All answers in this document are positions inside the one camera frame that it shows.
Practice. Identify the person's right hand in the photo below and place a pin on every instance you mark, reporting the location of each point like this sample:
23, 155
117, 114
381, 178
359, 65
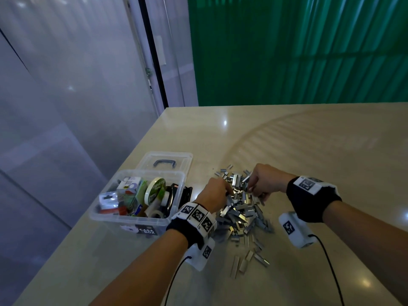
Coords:
271, 181

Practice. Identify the person's left hand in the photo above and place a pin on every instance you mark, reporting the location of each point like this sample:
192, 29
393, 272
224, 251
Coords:
213, 195

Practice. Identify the pile of metal staple strips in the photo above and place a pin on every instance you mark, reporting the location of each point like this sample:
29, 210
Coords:
242, 216

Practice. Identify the small clear tape roll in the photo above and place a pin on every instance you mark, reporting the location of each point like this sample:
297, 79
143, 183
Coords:
156, 212

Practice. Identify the small white staple box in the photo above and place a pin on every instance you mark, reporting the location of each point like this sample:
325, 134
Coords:
129, 184

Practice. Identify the red stapler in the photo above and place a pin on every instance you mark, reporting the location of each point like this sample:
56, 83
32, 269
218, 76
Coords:
111, 210

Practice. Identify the transparent storage box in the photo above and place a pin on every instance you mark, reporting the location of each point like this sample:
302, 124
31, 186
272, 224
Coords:
105, 220

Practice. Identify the person's left forearm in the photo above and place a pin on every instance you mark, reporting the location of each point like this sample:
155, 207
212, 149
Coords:
143, 271

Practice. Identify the person's right forearm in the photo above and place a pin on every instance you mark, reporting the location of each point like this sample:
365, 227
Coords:
370, 245

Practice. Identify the black marker wristband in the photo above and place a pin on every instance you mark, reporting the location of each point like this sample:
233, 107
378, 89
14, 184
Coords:
312, 199
191, 223

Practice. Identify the transparent box lid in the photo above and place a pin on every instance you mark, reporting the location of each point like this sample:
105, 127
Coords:
182, 159

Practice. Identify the green curtain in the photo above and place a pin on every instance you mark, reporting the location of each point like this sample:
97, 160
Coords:
299, 47

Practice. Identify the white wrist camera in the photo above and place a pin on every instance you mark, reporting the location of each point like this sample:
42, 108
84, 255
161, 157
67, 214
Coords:
294, 229
203, 255

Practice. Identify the black window post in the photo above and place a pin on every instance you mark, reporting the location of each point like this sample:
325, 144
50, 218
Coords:
153, 54

